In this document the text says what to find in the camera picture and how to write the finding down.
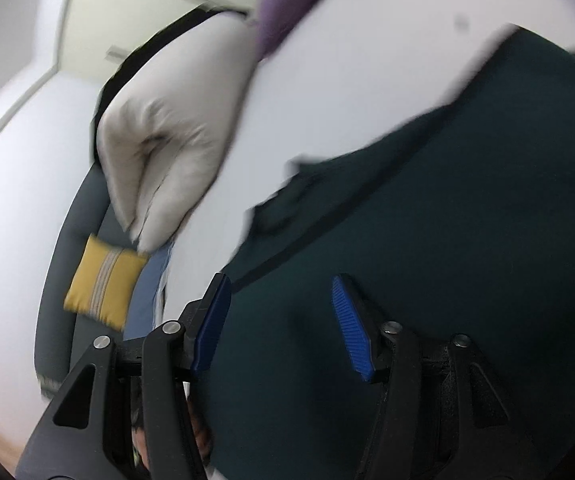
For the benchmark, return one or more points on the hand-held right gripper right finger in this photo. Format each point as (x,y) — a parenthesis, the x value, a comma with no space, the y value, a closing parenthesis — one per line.
(352,325)

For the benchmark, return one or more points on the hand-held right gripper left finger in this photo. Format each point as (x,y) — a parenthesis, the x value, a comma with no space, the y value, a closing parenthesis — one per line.
(212,320)

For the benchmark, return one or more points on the dark green sweater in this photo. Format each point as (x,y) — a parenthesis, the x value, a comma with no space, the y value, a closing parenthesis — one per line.
(442,210)

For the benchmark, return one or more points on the blue pillow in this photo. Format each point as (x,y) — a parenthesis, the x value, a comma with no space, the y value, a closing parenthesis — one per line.
(142,300)

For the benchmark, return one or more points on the yellow cushion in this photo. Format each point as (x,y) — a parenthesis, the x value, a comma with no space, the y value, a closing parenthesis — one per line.
(102,280)

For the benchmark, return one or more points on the grey padded headboard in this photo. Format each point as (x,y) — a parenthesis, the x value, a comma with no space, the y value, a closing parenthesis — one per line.
(57,310)

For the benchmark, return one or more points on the cream folded duvet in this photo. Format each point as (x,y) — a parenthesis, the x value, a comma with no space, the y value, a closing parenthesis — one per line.
(177,120)

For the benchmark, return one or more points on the black folded blanket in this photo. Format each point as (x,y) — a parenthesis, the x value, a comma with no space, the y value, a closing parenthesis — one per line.
(117,72)

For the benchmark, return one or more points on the cream wardrobe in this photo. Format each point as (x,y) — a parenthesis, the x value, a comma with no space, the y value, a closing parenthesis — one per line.
(117,10)

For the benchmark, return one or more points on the purple pillow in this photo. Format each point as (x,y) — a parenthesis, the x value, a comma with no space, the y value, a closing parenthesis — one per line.
(287,0)

